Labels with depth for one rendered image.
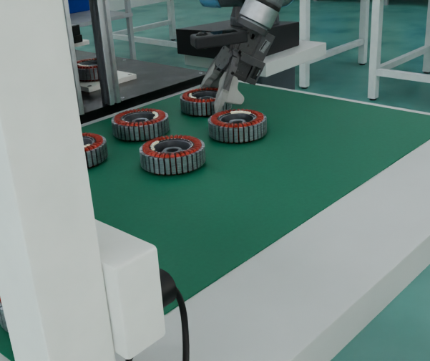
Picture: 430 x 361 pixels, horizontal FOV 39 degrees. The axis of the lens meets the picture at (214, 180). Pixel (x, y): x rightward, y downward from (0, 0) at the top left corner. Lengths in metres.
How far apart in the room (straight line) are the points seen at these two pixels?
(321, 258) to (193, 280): 0.16
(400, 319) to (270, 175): 1.05
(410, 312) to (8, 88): 1.71
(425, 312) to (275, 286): 1.31
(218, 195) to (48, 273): 0.52
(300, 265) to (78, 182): 0.38
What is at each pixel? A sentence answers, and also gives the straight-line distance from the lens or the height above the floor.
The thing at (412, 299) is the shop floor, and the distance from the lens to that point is 2.06.
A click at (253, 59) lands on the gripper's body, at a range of 1.32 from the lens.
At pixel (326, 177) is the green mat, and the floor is 0.75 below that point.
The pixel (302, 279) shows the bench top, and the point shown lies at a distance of 0.74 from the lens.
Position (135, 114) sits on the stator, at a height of 0.78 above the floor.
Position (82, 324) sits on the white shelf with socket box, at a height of 0.86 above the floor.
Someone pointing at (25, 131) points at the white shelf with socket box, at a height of 1.03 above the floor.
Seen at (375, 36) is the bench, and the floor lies 0.40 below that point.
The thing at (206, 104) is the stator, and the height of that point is 0.78.
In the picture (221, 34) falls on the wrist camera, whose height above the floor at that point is 0.91.
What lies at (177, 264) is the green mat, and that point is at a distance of 0.77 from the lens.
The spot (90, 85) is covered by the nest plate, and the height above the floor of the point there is 0.78.
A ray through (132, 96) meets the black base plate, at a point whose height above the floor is 0.77.
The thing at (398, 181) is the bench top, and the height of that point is 0.75.
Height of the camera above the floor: 1.15
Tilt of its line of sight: 24 degrees down
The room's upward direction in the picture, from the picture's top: 3 degrees counter-clockwise
